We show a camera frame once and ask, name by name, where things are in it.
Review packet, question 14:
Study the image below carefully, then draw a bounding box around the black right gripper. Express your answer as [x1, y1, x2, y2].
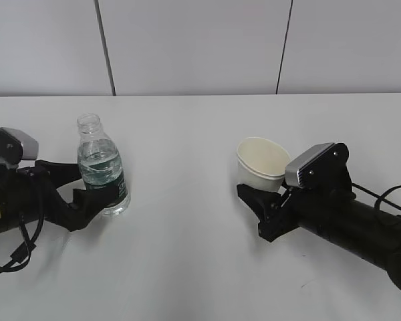
[237, 184, 309, 241]

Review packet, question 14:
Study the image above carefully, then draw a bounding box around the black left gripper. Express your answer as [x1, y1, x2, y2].
[13, 160, 119, 231]

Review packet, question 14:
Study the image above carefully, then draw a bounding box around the white paper cup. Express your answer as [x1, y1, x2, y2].
[237, 137, 291, 193]

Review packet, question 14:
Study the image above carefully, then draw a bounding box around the clear green-label water bottle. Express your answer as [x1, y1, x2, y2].
[77, 114, 130, 217]

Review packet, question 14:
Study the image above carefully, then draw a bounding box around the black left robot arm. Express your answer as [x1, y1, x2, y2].
[0, 159, 119, 233]

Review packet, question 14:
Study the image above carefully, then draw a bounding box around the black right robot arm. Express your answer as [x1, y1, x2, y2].
[237, 184, 401, 290]

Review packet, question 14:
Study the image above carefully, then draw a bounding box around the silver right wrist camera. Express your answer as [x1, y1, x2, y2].
[283, 142, 356, 201]

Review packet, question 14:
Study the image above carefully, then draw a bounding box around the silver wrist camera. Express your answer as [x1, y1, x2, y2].
[0, 127, 39, 165]
[283, 142, 356, 201]

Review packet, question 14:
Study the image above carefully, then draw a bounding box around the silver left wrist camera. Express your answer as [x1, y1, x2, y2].
[0, 127, 39, 165]

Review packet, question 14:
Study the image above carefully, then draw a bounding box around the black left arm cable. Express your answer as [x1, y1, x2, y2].
[0, 187, 46, 279]

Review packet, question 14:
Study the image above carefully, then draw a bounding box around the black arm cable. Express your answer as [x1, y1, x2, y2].
[0, 187, 46, 279]
[350, 182, 401, 218]

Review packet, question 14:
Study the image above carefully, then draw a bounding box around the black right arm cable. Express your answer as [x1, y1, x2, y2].
[350, 182, 401, 218]

